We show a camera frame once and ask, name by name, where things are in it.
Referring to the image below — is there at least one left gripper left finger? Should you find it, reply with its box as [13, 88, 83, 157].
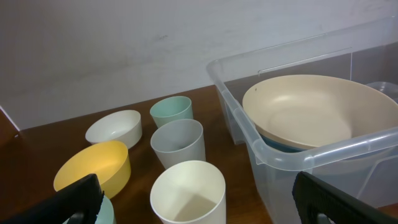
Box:
[3, 174, 104, 224]

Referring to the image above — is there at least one mint green cup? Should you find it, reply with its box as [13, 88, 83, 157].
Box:
[150, 96, 193, 128]

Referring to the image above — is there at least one dark blue plate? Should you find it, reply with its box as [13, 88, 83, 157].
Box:
[261, 135, 303, 153]

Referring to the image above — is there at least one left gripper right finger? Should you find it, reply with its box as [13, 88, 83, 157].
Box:
[292, 172, 397, 224]

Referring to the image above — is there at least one cream white cup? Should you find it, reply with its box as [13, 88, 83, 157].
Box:
[150, 161, 226, 224]

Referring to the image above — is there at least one yellow small bowl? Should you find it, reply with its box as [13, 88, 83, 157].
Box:
[53, 141, 131, 199]

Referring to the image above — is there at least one beige plate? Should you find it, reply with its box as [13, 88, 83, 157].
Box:
[243, 75, 397, 150]

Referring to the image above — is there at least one mint green small bowl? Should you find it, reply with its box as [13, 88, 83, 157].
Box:
[62, 195, 118, 224]

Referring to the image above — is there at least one clear plastic storage bin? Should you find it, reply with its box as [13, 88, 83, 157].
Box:
[206, 16, 397, 223]

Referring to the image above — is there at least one white small bowl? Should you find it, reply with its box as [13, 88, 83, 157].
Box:
[85, 110, 142, 149]

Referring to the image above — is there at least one grey cup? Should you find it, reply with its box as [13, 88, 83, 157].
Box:
[150, 119, 206, 169]

